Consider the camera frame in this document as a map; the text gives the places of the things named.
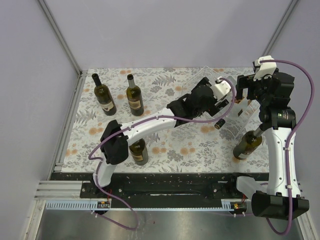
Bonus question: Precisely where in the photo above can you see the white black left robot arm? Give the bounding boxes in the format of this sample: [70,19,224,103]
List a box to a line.
[88,77,236,198]

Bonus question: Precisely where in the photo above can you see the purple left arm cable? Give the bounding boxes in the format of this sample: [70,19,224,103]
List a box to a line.
[88,77,237,231]

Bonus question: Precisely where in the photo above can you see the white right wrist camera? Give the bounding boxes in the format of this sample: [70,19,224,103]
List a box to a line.
[252,55,277,81]

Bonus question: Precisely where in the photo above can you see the floral patterned table mat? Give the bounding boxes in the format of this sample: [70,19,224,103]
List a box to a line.
[61,67,269,173]

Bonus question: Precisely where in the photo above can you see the green bottle black neck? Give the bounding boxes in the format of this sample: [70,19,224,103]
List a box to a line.
[91,73,117,116]

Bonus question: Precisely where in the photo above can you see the aluminium corner frame post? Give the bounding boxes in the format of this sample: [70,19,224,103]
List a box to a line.
[37,0,83,77]

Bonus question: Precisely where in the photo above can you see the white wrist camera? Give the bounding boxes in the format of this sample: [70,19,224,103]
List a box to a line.
[252,55,277,81]
[211,78,231,101]

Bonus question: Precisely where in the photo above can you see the clear acrylic wine rack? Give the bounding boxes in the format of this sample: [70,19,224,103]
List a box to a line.
[182,66,260,140]

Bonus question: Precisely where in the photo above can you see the green bottle silver neck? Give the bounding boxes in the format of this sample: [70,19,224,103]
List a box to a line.
[126,74,144,116]

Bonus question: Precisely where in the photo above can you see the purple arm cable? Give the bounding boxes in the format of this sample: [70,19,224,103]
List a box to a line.
[258,58,316,236]
[88,77,237,231]

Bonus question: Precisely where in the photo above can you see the grey slotted cable duct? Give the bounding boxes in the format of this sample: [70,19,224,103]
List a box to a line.
[45,196,234,211]

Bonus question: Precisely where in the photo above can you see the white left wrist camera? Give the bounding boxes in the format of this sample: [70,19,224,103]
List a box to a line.
[211,78,231,101]

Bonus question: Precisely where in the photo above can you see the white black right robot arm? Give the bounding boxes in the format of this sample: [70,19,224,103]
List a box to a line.
[227,71,310,220]

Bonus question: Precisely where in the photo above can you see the right aluminium frame post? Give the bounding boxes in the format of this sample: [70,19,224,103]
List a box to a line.
[262,0,300,56]

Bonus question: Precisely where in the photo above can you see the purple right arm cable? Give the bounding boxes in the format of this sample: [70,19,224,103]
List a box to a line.
[258,58,316,236]

